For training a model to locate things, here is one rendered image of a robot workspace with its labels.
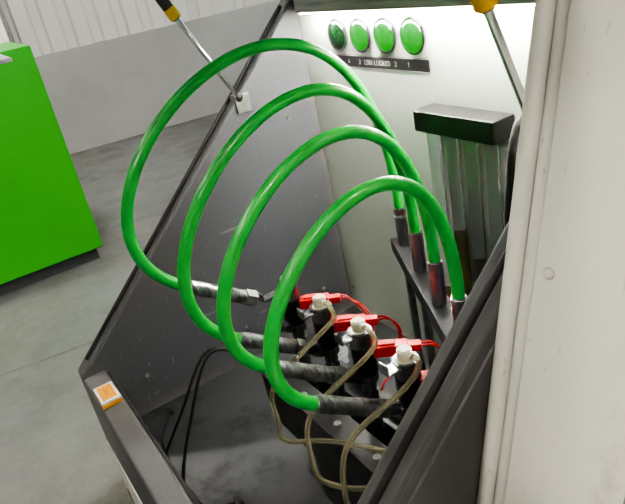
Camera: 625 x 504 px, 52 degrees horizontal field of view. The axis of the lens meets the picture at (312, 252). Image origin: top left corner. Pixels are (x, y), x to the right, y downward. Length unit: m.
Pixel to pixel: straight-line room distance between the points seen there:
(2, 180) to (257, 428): 3.10
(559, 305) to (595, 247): 0.06
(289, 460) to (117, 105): 6.40
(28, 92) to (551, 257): 3.62
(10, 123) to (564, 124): 3.63
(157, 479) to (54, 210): 3.28
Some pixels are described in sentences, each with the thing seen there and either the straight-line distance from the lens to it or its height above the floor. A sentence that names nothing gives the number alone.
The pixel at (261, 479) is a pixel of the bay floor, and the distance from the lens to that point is 1.01.
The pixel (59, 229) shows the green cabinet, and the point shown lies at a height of 0.27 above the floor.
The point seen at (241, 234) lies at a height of 1.29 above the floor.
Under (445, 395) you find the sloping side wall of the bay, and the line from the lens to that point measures 0.58.
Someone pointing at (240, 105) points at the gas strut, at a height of 1.30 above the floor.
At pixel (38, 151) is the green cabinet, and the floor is 0.75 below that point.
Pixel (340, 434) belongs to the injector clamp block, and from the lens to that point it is 0.82.
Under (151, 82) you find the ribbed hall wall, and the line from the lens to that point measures 7.25.
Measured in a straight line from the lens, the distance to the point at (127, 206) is 0.73.
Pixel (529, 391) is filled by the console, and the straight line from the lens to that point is 0.56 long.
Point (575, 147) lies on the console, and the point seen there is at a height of 1.36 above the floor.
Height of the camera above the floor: 1.52
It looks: 25 degrees down
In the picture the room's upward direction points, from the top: 12 degrees counter-clockwise
